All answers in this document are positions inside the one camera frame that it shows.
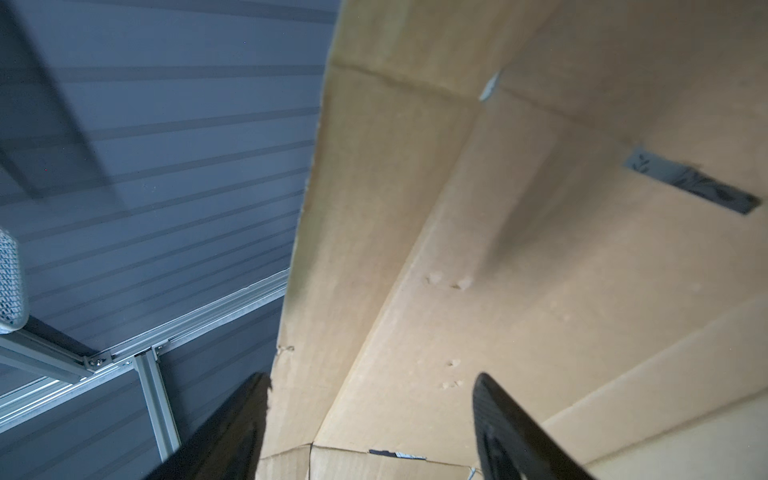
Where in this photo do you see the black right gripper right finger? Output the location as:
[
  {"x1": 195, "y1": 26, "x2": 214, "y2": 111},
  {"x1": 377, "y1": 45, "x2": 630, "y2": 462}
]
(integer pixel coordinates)
[{"x1": 472, "y1": 372, "x2": 593, "y2": 480}]

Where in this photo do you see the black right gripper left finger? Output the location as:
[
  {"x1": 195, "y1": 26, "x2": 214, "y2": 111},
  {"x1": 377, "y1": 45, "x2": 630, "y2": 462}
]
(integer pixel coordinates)
[{"x1": 147, "y1": 373, "x2": 271, "y2": 480}]

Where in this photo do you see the brown cardboard box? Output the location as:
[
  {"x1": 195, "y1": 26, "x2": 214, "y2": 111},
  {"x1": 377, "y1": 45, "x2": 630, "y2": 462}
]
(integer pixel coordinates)
[{"x1": 256, "y1": 1, "x2": 767, "y2": 479}]

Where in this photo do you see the aluminium horizontal frame bar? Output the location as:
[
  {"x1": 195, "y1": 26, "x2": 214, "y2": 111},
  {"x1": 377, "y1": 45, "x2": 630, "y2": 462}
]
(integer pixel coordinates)
[{"x1": 1, "y1": 269, "x2": 290, "y2": 432}]

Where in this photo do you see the white wire mesh basket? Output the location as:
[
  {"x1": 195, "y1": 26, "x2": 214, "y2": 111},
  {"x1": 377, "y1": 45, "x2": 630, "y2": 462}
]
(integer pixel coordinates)
[{"x1": 1, "y1": 229, "x2": 30, "y2": 335}]

